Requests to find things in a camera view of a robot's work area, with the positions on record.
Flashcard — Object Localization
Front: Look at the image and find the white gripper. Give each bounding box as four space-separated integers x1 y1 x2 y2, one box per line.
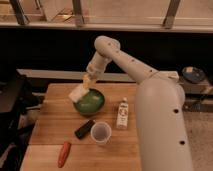
83 65 102 89

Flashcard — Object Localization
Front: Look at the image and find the white sponge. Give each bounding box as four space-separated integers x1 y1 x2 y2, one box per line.
69 84 89 103

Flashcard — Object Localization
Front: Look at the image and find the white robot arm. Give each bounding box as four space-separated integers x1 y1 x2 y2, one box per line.
83 36 194 171

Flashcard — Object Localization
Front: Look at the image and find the green ceramic bowl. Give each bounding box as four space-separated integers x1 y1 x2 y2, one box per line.
74 89 105 117

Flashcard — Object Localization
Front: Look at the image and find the translucent plastic cup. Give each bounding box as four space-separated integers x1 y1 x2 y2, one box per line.
90 122 112 145

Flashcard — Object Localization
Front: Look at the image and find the white plastic bottle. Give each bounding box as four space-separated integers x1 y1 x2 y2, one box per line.
116 97 129 129

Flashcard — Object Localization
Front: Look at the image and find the black rectangular block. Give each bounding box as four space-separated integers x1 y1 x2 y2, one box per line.
75 120 95 139

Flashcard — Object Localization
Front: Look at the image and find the orange carrot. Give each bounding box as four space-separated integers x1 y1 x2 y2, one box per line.
58 142 71 168

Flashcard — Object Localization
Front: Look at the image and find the black chair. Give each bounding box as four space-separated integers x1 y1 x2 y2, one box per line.
0 72 39 171

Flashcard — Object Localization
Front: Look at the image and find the white box on shelf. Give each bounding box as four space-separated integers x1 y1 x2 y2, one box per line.
164 71 179 82

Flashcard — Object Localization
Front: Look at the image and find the dark blue plate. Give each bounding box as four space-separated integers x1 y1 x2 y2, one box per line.
182 66 205 84

